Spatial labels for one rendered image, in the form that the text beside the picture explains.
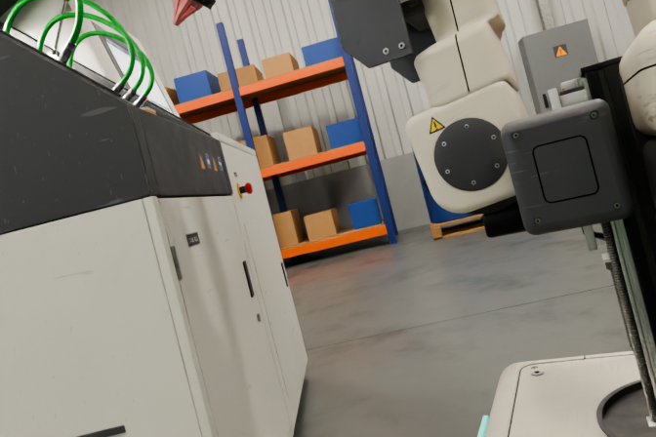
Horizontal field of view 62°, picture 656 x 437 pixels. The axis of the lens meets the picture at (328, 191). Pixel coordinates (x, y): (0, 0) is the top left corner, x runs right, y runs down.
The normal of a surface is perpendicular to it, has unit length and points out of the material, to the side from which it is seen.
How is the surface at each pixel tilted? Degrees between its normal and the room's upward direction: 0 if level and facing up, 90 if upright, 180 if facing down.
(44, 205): 90
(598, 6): 90
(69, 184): 90
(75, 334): 90
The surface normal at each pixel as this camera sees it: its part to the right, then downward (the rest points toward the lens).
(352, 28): -0.39, 0.09
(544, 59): -0.14, 0.03
